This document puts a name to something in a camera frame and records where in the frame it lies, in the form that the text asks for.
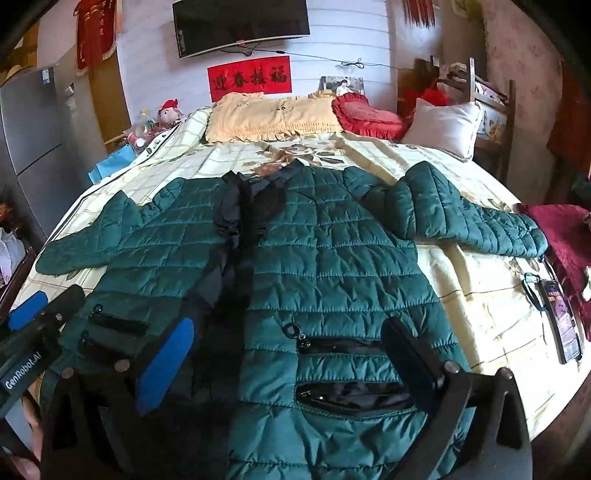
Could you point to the grey refrigerator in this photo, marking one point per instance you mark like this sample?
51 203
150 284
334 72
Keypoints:
37 138

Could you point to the blue bag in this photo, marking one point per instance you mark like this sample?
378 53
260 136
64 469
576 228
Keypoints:
111 164

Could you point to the green quilted jacket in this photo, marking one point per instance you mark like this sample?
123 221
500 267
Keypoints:
323 277

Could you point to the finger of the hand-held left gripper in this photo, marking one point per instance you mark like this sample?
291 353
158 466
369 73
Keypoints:
27 310
67 302

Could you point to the white cloth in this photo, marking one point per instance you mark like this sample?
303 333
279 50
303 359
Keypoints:
10 256

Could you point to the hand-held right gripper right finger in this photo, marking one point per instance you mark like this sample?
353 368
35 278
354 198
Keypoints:
413 364

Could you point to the bed with floral sheet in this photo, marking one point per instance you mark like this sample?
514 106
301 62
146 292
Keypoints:
485 295

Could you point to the framed photo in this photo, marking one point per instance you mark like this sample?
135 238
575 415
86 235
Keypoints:
344 86

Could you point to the red knot wall decoration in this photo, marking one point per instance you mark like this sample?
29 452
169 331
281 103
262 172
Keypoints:
419 10

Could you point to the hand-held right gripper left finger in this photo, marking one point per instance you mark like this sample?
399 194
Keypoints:
166 364

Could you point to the wall-mounted television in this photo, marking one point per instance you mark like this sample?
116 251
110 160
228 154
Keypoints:
240 23

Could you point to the clutter of small toys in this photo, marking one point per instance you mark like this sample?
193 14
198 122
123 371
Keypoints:
141 134

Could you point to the brown wooden door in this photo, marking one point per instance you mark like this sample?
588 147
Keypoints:
111 92

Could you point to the yellow frilled pillow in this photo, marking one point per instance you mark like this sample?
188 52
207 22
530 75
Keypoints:
272 117

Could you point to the maroon cloth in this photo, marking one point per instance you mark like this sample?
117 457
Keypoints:
563 240

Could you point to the red fringed wall banner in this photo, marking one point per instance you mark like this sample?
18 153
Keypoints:
94 32

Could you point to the red heart-shaped cushion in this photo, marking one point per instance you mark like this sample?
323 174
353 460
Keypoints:
364 117

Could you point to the red hanging cloth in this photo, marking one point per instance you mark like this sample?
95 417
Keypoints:
572 120

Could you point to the red clothing pile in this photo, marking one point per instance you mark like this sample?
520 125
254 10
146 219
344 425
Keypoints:
429 90

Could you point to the stuffed doll with red hat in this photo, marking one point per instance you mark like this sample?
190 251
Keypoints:
169 113

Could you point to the white pillow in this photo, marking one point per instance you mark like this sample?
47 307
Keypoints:
441 127

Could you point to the red wall poster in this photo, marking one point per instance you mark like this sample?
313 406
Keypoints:
249 78

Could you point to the wooden chair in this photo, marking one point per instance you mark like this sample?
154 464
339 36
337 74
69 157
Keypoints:
496 120

